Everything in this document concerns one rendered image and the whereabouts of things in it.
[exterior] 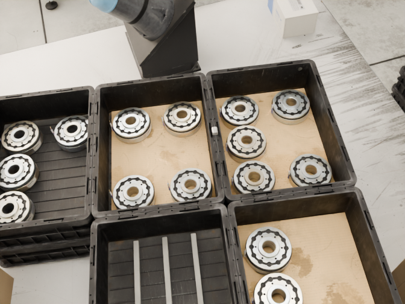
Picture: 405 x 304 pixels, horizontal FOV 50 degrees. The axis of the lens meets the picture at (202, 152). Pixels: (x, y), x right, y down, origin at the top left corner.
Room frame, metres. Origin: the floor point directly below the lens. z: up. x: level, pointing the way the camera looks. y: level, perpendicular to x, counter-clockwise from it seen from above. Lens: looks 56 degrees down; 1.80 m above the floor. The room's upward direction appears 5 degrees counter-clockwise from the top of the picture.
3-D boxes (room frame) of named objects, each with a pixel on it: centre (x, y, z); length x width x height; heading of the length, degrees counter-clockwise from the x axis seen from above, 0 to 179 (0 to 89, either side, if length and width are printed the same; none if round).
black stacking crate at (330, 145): (0.65, -0.18, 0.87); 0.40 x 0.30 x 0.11; 2
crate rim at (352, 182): (0.65, -0.18, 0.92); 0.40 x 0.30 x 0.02; 2
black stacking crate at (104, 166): (0.64, 0.12, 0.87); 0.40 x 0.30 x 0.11; 2
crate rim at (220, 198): (0.64, 0.12, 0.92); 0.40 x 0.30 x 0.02; 2
